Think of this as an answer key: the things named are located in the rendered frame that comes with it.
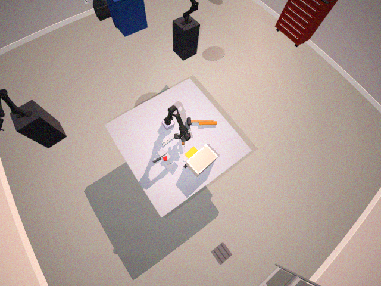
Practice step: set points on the beige rectangular box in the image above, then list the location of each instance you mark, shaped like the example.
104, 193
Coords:
199, 160

